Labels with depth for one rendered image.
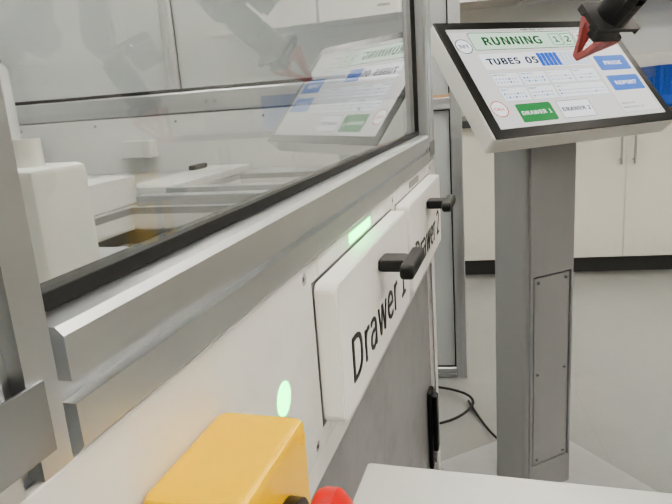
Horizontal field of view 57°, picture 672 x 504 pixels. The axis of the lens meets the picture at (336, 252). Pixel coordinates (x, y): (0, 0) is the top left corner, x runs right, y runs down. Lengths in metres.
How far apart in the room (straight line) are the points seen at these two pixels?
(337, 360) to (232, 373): 0.14
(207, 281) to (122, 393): 0.07
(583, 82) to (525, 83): 0.16
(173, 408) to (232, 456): 0.03
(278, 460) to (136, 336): 0.08
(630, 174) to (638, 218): 0.25
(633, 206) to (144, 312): 3.56
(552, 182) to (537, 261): 0.18
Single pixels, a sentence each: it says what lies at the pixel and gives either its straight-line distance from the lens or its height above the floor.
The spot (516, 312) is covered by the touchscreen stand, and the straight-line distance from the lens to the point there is 1.55.
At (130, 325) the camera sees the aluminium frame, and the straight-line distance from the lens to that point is 0.24.
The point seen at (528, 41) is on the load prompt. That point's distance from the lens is 1.50.
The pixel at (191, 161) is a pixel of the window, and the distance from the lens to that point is 0.32.
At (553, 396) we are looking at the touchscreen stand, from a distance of 1.68.
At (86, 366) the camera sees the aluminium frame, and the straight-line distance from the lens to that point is 0.22.
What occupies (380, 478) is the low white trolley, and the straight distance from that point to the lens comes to 0.52.
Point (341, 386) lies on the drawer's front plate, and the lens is 0.46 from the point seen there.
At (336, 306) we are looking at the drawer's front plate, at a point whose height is 0.91.
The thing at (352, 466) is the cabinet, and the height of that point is 0.71.
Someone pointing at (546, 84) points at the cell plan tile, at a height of 1.06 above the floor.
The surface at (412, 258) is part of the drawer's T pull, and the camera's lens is 0.56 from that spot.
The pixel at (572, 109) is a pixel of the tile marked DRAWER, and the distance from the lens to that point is 1.42.
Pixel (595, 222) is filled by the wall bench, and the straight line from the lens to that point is 3.70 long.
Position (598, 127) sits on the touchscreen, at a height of 0.96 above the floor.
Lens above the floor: 1.05
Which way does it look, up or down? 14 degrees down
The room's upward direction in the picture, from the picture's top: 4 degrees counter-clockwise
